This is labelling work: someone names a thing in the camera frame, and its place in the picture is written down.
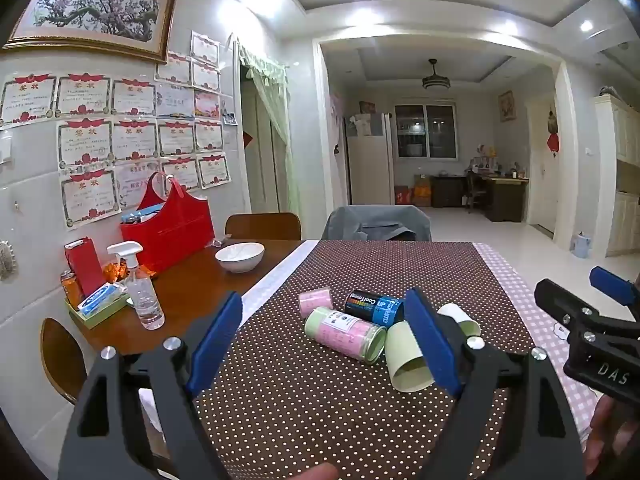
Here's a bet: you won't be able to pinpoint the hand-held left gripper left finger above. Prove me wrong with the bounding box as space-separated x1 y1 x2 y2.
57 291 244 480

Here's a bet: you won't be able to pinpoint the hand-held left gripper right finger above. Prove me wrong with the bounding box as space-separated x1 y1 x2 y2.
404 288 586 480

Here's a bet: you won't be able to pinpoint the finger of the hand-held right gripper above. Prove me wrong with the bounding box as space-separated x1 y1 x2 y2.
589 266 640 321
534 279 640 342

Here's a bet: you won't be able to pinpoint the pale green paper cup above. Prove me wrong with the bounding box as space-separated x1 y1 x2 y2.
384 321 435 392

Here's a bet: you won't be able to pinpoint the white paper cup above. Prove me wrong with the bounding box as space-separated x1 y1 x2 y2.
436 303 482 338

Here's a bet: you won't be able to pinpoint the black printed cup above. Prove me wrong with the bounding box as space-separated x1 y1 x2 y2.
344 289 405 326

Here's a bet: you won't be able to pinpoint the green and pink cup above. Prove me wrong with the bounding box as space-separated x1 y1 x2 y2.
304 307 388 365

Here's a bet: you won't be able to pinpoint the small pink cup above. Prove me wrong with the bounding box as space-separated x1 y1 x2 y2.
298 287 334 319

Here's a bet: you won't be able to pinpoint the person's right hand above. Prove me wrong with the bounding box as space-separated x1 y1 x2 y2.
585 394 640 480

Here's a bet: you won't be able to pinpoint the person's left hand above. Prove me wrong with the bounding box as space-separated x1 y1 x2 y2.
277 461 341 480

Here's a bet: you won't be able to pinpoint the pink checked tablecloth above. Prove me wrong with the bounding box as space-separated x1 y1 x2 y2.
472 242 640 461

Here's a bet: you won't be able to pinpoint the clear spray bottle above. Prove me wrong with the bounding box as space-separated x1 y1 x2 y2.
107 241 165 331

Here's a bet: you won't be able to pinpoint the white bowl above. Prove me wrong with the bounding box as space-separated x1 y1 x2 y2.
215 242 265 274

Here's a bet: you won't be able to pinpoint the green tray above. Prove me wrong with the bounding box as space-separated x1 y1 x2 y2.
65 290 132 330

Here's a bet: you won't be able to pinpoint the wooden desk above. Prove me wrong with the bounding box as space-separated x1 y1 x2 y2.
467 167 530 223

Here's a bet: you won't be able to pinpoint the brown dotted tablecloth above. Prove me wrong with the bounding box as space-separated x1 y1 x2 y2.
194 240 551 480

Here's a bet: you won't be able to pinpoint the blue and white tissue packet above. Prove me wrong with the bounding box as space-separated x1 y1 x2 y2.
77 282 123 317

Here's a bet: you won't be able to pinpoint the wooden chair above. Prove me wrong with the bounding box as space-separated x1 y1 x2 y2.
225 212 302 241
40 317 88 406

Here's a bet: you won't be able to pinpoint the grey jacket on chair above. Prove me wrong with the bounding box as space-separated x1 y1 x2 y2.
320 205 432 242

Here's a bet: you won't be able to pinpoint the red box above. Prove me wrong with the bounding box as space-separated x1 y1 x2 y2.
64 237 107 298

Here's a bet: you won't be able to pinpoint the cardboard boxes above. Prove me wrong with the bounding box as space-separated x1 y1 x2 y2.
395 175 432 207

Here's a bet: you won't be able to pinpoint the red hanging knot decoration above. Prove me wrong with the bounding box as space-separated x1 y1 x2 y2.
546 105 561 153

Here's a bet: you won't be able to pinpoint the dark low cabinet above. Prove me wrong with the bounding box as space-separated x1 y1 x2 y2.
431 174 468 208

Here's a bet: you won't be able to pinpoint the orange packet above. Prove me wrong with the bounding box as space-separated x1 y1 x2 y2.
60 270 83 308

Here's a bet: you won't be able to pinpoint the white refrigerator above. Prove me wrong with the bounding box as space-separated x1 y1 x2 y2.
345 112 396 206

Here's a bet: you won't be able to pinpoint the window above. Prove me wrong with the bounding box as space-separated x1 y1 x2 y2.
394 104 458 160

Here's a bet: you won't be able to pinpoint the green door curtain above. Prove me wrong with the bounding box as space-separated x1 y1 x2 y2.
237 42 301 216

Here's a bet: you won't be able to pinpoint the ceiling fan lamp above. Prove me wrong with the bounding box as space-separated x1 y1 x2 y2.
421 59 451 91

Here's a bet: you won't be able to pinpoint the framed blossom painting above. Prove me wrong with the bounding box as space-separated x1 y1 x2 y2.
0 0 180 64

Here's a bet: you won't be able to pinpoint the red handle bag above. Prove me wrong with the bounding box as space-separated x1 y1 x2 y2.
120 171 216 276

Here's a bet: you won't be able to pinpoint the wall of award certificates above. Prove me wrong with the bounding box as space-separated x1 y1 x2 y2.
0 30 236 231

